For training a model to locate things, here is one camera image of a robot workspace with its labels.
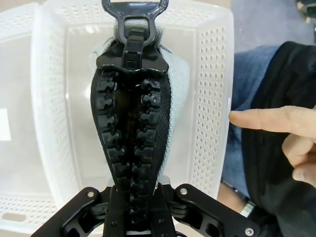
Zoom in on person in black jacket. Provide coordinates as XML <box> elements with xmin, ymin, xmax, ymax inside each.
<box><xmin>246</xmin><ymin>40</ymin><xmax>316</xmax><ymax>237</ymax></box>

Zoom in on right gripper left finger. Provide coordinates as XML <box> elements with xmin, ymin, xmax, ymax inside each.
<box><xmin>33</xmin><ymin>186</ymin><xmax>129</xmax><ymax>237</ymax></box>

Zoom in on person's right hand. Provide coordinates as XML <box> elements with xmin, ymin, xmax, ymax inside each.
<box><xmin>229</xmin><ymin>105</ymin><xmax>316</xmax><ymax>185</ymax></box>

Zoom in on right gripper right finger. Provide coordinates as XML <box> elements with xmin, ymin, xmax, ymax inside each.
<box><xmin>150</xmin><ymin>175</ymin><xmax>260</xmax><ymax>237</ymax></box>

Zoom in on grey pouch with giant zipper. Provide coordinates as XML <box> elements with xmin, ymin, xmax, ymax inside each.
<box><xmin>87</xmin><ymin>0</ymin><xmax>191</xmax><ymax>233</ymax></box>

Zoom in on silver wrist watch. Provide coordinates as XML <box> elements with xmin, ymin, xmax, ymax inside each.
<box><xmin>240</xmin><ymin>201</ymin><xmax>255</xmax><ymax>218</ymax></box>

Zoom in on person's left hand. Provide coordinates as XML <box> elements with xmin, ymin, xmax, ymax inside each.
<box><xmin>218</xmin><ymin>182</ymin><xmax>249</xmax><ymax>215</ymax></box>

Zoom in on person's blue jeans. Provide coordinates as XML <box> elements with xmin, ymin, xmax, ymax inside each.
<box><xmin>221</xmin><ymin>44</ymin><xmax>284</xmax><ymax>202</ymax></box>

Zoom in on white perforated plastic basket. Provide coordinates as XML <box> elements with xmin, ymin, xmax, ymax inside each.
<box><xmin>0</xmin><ymin>7</ymin><xmax>65</xmax><ymax>223</ymax></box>
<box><xmin>29</xmin><ymin>0</ymin><xmax>235</xmax><ymax>215</ymax></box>

